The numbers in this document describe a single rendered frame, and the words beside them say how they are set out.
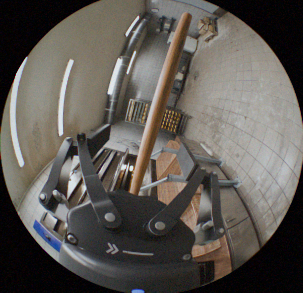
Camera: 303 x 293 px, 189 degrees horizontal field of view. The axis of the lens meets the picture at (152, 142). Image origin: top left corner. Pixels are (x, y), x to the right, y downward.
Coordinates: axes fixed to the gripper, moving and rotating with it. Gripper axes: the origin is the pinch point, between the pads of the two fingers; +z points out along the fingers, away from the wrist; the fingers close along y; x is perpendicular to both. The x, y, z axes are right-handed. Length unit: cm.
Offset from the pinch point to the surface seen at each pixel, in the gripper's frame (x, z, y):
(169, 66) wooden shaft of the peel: 14.8, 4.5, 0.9
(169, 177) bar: -40, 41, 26
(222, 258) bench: -52, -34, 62
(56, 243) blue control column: -97, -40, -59
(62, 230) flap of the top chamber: -100, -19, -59
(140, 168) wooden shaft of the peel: -8.6, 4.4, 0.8
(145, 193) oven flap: -100, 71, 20
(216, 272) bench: -59, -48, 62
